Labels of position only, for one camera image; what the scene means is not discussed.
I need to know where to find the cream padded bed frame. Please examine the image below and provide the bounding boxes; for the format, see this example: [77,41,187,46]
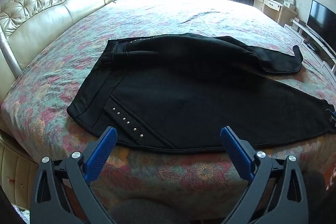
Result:
[0,132,38,211]

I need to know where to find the cream tufted leather headboard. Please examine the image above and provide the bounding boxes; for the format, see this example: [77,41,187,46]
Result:
[0,0,116,80]

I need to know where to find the black pants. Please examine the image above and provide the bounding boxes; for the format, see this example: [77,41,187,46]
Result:
[67,33,336,153]

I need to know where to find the flat screen television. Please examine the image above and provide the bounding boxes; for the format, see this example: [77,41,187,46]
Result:
[306,0,336,42]

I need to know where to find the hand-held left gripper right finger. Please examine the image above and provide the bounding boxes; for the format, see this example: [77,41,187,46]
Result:
[220,126,309,224]

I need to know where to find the cream dressing table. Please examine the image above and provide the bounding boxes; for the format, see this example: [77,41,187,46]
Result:
[253,0,298,27]

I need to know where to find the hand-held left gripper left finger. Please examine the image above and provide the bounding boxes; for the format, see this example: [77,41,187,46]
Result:
[31,126,118,224]

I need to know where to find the floral bedspread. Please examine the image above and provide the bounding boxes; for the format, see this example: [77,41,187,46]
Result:
[0,0,336,222]

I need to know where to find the white television stand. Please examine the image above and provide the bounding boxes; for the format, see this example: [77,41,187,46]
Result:
[285,18,336,73]

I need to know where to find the person's dark clothing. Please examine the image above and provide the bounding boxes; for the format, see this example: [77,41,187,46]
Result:
[299,170,332,205]

